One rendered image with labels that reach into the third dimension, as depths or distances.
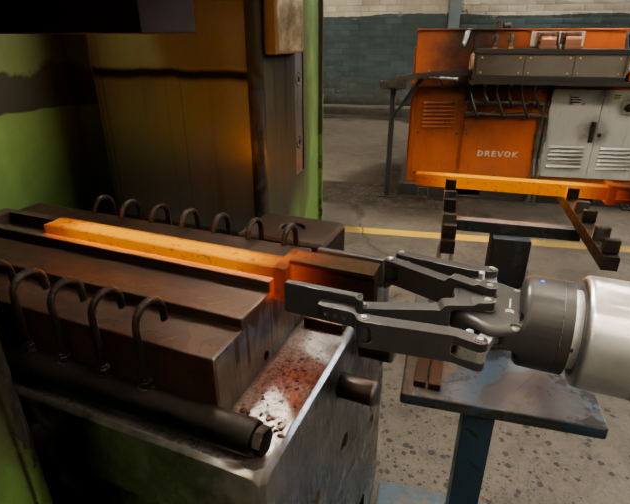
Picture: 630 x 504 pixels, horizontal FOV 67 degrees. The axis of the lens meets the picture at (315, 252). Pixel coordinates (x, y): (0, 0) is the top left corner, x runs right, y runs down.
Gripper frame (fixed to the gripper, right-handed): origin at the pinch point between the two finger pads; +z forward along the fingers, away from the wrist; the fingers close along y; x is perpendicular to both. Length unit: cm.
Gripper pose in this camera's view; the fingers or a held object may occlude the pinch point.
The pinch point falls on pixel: (330, 282)
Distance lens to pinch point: 45.1
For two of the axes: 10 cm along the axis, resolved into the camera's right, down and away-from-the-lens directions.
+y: 3.8, -3.9, 8.4
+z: -9.2, -1.6, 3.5
